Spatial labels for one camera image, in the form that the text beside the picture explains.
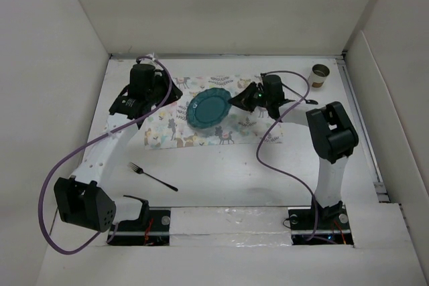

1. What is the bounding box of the black metal fork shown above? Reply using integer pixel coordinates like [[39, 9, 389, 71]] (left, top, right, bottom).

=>
[[127, 162, 179, 192]]

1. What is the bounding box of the black metal spoon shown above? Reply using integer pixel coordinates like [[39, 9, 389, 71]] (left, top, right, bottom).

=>
[[304, 99, 319, 105]]

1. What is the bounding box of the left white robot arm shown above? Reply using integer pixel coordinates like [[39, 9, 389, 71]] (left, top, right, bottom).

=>
[[54, 63, 182, 232]]

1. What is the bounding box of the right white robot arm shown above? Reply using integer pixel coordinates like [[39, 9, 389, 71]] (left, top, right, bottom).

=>
[[229, 72, 359, 228]]

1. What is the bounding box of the teal ceramic plate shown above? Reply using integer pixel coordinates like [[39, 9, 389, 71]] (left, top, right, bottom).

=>
[[186, 88, 231, 129]]

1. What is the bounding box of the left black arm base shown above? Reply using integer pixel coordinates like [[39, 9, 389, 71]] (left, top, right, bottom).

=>
[[107, 195, 171, 246]]

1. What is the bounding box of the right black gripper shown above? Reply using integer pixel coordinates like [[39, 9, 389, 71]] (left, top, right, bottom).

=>
[[227, 81, 271, 112]]

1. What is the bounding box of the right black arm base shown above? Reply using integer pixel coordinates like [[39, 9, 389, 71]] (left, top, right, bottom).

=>
[[283, 202, 354, 246]]

